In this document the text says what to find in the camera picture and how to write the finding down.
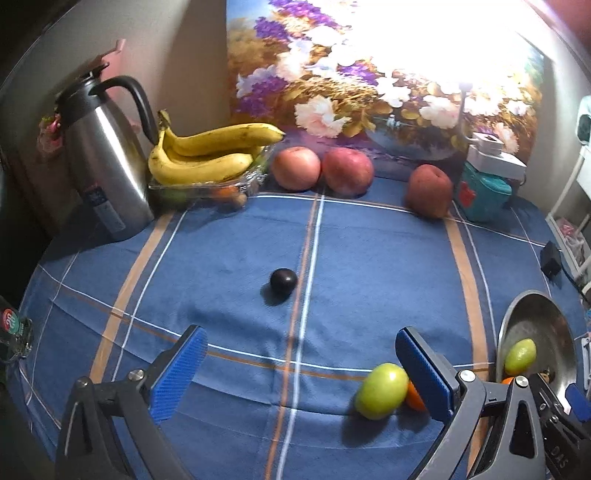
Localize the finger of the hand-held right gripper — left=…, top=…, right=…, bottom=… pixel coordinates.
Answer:
left=531, top=373, right=591, bottom=424

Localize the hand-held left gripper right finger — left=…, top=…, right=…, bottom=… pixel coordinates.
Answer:
left=396, top=326, right=548, bottom=480

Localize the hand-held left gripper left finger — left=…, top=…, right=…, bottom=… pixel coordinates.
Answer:
left=55, top=325, right=209, bottom=480

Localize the green jujube fruit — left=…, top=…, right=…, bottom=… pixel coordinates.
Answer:
left=504, top=338, right=537, bottom=376
left=355, top=363, right=410, bottom=421

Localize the round steel bowl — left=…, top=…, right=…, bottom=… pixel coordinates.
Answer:
left=496, top=290, right=578, bottom=389

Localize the dark plum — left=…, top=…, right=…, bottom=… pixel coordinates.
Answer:
left=269, top=268, right=297, bottom=296

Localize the blue plaid tablecloth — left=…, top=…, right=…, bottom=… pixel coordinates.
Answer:
left=9, top=178, right=591, bottom=480

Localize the black power adapter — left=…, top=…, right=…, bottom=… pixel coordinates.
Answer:
left=540, top=241, right=563, bottom=278

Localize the plastic bag with red contents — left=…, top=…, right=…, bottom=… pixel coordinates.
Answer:
left=556, top=217, right=587, bottom=250

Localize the clear plastic fruit tray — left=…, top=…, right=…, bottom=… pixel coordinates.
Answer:
left=148, top=147, right=273, bottom=213

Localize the dark red apple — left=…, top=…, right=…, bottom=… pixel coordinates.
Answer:
left=405, top=164, right=454, bottom=219

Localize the teal plastic box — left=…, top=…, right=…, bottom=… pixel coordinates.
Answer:
left=459, top=161, right=513, bottom=222

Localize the white plastic shelf rack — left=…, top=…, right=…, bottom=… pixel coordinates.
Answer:
left=546, top=152, right=591, bottom=282

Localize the yellow banana bunch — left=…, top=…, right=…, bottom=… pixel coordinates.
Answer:
left=148, top=110, right=286, bottom=186

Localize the steel thermos kettle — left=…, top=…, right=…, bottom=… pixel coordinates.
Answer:
left=54, top=62, right=160, bottom=243

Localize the pale red apple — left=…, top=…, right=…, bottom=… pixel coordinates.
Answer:
left=271, top=147, right=321, bottom=191

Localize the pink decorative object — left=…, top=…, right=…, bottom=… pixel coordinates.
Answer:
left=39, top=113, right=65, bottom=155

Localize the black power cable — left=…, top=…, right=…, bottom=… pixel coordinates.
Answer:
left=558, top=270, right=588, bottom=294

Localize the floral wall poster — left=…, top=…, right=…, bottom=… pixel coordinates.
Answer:
left=226, top=0, right=546, bottom=178

